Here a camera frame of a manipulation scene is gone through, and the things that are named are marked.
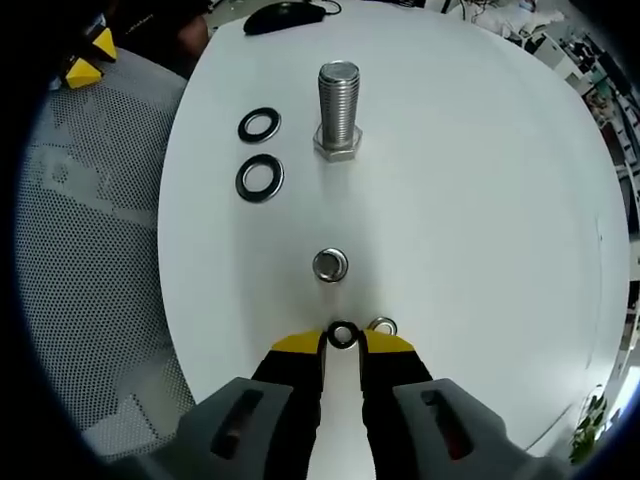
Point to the green potted plant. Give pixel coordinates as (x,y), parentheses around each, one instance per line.
(590,430)

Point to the small steel washer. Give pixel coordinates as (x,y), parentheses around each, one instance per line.
(330,336)
(387,322)
(315,267)

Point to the black computer mouse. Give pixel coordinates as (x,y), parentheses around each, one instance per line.
(285,16)

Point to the large steel washer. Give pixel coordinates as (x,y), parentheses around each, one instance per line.
(242,182)
(245,127)

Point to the grey mesh chair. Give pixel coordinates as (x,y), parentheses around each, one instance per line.
(100,250)

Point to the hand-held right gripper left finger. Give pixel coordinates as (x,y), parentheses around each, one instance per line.
(280,400)

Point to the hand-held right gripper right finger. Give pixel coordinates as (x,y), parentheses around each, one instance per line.
(395,400)

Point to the large threaded steel stud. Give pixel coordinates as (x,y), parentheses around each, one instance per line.
(339,110)

